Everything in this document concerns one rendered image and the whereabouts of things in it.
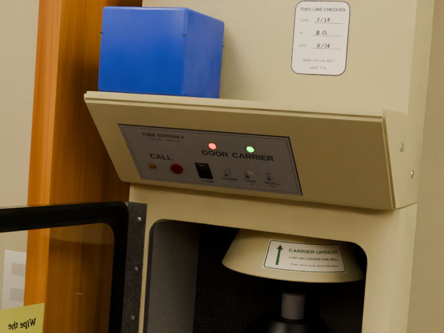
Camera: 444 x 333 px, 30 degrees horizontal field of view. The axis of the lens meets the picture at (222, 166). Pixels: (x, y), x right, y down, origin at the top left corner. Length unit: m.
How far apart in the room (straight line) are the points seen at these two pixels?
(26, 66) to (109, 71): 0.74
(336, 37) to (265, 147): 0.15
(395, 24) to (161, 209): 0.34
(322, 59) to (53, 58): 0.30
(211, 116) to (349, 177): 0.15
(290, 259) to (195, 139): 0.18
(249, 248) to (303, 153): 0.18
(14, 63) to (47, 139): 0.69
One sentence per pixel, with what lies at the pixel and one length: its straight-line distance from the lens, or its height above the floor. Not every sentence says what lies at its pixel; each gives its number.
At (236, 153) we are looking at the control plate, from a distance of 0.85.
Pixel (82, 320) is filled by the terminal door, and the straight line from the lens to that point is 0.94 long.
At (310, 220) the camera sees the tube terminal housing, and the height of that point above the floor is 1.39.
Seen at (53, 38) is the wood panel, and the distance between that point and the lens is 0.94.
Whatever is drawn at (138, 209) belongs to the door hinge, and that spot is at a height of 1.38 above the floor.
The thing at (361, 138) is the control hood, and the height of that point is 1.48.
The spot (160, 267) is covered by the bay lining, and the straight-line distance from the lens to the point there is 1.01.
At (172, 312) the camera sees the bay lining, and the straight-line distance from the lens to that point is 1.06.
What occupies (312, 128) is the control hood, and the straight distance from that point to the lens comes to 0.79.
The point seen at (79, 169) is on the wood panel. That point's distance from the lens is 0.99.
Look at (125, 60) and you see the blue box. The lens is 0.87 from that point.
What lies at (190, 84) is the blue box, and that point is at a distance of 0.86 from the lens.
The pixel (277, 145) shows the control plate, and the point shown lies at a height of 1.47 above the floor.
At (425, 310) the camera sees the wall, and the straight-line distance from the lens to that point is 1.34.
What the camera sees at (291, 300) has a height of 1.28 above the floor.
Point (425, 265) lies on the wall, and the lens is 1.32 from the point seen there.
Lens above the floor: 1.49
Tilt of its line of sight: 3 degrees down
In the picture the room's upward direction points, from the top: 4 degrees clockwise
